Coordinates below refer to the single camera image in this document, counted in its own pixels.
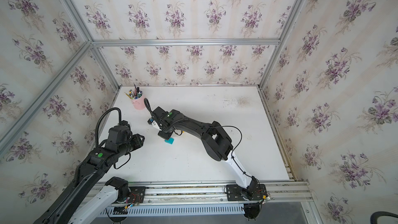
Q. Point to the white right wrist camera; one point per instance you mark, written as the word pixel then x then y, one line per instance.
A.
pixel 154 124

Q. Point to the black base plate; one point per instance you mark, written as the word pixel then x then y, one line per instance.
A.
pixel 255 192
pixel 134 196

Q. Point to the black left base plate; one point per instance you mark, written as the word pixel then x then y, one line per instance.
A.
pixel 134 196

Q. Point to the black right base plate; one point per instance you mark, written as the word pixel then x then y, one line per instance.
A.
pixel 255 192

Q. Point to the teal curved lego brick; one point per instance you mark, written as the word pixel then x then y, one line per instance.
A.
pixel 170 141

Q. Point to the pink pen cup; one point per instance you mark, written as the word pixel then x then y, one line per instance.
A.
pixel 138 103

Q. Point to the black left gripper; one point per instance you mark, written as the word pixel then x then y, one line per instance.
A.
pixel 136 138

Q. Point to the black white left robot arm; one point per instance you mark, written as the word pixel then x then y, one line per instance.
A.
pixel 87 174

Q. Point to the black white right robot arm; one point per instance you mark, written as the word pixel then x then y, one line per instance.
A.
pixel 217 143

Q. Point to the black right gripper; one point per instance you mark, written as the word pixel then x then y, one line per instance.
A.
pixel 165 136

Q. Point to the aluminium mounting rail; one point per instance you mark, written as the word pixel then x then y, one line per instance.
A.
pixel 210 192

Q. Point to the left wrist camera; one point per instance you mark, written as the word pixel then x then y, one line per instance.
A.
pixel 119 134

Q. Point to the pens in cup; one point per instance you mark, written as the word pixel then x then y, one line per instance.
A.
pixel 134 94

